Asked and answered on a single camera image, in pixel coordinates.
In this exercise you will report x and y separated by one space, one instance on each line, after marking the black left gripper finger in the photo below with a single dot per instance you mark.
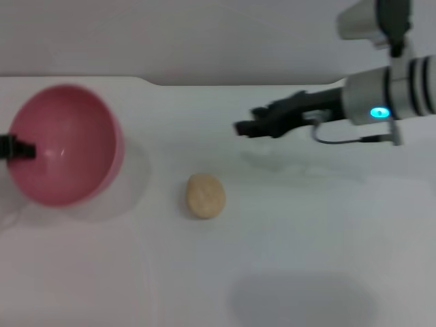
20 151

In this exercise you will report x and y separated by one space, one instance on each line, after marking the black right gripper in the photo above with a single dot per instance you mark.
306 107

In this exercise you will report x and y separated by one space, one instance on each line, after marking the pink plastic bowl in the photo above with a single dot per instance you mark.
71 136

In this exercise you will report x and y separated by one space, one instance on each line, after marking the beige egg yolk pastry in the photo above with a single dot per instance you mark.
205 195

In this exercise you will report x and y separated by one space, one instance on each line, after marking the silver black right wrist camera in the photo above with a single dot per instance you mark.
371 18

